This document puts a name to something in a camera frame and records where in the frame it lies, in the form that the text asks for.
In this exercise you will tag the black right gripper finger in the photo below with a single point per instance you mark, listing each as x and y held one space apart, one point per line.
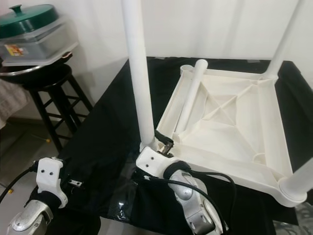
162 137

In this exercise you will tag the yellow capped thin rod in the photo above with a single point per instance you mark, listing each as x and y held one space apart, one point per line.
48 140
10 190

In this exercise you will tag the clear adhesive tape patch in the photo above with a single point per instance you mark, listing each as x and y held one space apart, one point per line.
122 196
304 218

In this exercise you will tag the black tablecloth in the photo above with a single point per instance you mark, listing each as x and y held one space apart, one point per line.
107 122

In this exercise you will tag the white plastic table top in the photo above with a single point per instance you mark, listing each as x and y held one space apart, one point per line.
234 122

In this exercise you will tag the dark wooden stool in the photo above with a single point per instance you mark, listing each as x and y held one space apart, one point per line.
58 105

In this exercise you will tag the beige tablecloth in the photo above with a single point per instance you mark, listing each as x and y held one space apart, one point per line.
10 103

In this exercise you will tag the clear container green lid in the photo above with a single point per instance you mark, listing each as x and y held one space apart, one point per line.
34 34

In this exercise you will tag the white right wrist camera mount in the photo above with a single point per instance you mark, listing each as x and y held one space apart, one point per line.
154 161

